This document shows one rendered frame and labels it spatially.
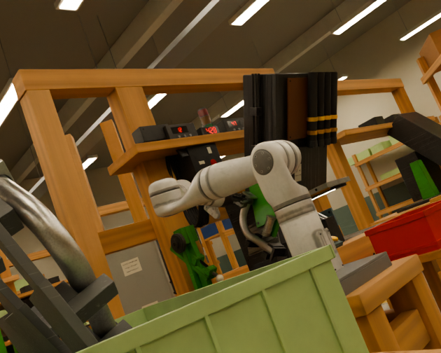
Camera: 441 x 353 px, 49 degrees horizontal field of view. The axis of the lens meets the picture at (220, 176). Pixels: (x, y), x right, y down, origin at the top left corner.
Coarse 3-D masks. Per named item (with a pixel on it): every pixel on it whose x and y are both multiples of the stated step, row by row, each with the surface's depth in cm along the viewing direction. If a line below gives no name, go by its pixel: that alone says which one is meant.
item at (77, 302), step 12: (60, 288) 57; (72, 288) 57; (96, 288) 57; (108, 288) 57; (72, 300) 56; (84, 300) 55; (96, 300) 56; (108, 300) 58; (84, 312) 55; (120, 324) 64; (96, 336) 63; (108, 336) 63
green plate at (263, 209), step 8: (256, 184) 195; (256, 192) 195; (256, 200) 195; (264, 200) 191; (256, 208) 194; (264, 208) 191; (256, 216) 194; (264, 216) 190; (256, 224) 193; (264, 224) 190
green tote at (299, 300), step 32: (320, 256) 61; (224, 288) 82; (256, 288) 55; (288, 288) 57; (320, 288) 59; (128, 320) 107; (160, 320) 48; (192, 320) 49; (224, 320) 52; (256, 320) 54; (288, 320) 56; (320, 320) 58; (352, 320) 61; (96, 352) 43; (128, 352) 45; (160, 352) 47; (192, 352) 49; (224, 352) 50; (256, 352) 52; (288, 352) 54; (320, 352) 56; (352, 352) 59
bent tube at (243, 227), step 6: (246, 192) 196; (252, 198) 192; (246, 210) 195; (240, 216) 196; (246, 216) 196; (240, 222) 196; (246, 222) 196; (246, 228) 194; (246, 234) 192; (252, 234) 191; (252, 240) 189; (258, 240) 187; (258, 246) 187; (264, 246) 184; (270, 252) 181
